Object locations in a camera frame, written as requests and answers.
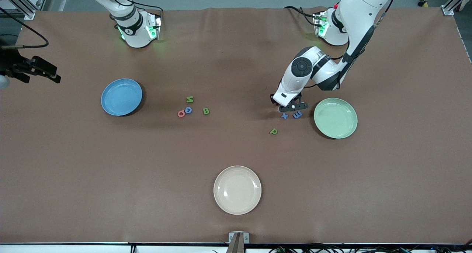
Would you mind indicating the green plate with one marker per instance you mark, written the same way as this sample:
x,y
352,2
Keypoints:
x,y
335,120

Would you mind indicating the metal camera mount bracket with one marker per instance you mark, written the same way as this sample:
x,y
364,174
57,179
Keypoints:
x,y
238,242

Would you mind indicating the blue plate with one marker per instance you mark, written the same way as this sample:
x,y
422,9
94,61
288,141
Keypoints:
x,y
121,97

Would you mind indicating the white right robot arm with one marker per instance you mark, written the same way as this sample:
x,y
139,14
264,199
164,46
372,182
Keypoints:
x,y
134,33

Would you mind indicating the red foam letter Q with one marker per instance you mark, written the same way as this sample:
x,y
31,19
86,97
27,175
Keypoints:
x,y
179,114

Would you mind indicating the green foam letter N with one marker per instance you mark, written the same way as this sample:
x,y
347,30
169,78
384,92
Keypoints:
x,y
189,99

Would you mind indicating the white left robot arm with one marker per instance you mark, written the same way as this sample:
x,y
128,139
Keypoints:
x,y
363,9

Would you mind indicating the brown table cover sheet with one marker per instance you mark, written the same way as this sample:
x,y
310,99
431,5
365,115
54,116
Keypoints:
x,y
236,149

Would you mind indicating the green foam letter p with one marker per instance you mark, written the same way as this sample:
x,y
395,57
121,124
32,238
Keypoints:
x,y
273,131

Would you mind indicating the beige plate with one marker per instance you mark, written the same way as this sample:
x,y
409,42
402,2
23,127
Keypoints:
x,y
237,190

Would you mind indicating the blue foam letter m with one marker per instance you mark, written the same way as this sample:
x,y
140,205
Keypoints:
x,y
297,115

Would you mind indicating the blue foam letter G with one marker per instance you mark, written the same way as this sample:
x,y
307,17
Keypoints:
x,y
186,110

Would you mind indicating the aluminium frame profile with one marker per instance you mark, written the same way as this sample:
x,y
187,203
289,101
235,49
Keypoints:
x,y
448,10
29,14

